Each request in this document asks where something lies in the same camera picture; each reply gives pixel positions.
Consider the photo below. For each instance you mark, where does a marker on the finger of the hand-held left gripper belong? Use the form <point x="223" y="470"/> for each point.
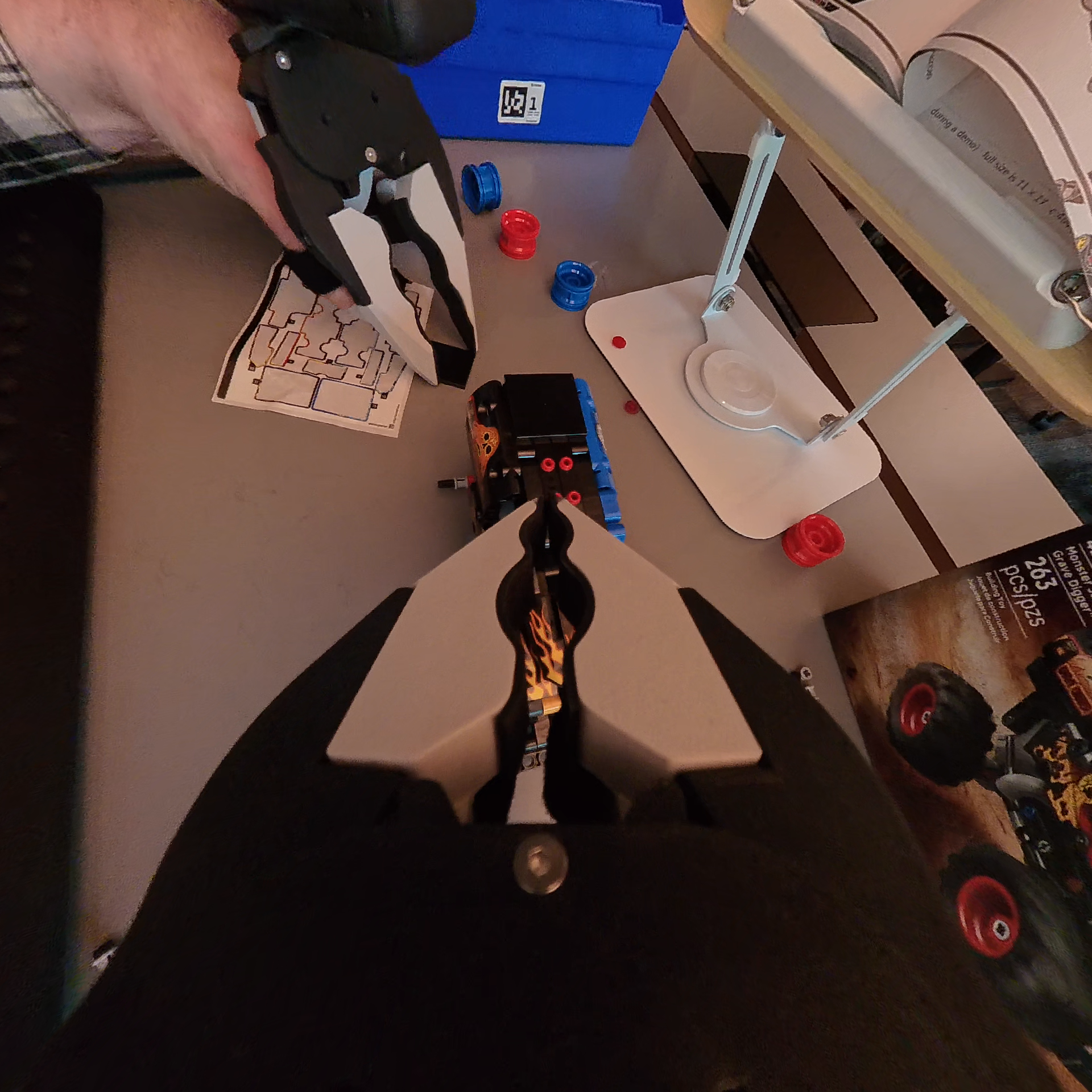
<point x="367" y="265"/>
<point x="447" y="256"/>

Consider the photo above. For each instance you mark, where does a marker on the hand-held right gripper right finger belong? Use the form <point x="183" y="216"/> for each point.
<point x="674" y="683"/>

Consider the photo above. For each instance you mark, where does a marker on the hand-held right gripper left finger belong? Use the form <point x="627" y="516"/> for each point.
<point x="418" y="683"/>

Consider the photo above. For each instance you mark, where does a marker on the white sticker sheet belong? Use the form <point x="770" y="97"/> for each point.
<point x="307" y="367"/>

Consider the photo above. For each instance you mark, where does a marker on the blue black brick truck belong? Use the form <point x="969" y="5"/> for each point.
<point x="538" y="410"/>

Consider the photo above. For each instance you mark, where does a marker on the instruction booklet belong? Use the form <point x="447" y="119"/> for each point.
<point x="1007" y="103"/>

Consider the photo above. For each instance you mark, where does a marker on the grey desk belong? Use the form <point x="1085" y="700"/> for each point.
<point x="222" y="598"/>

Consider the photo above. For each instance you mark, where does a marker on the person's left hand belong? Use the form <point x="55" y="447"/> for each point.
<point x="154" y="77"/>

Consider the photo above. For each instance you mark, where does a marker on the small red wheel hub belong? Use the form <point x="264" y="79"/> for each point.
<point x="517" y="232"/>

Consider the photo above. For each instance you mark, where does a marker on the blue wheel hub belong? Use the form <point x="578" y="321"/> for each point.
<point x="574" y="284"/>
<point x="482" y="185"/>

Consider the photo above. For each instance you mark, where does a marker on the large red wheel hub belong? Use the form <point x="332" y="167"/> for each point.
<point x="814" y="541"/>

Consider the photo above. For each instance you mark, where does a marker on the blue storage bin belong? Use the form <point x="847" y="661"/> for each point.
<point x="580" y="77"/>

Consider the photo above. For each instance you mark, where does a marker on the white book stand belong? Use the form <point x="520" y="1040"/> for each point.
<point x="751" y="461"/>

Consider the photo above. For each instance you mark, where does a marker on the monster truck set box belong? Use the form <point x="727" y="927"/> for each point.
<point x="922" y="819"/>

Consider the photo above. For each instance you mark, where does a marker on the dark perforated panel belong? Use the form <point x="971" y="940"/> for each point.
<point x="43" y="598"/>

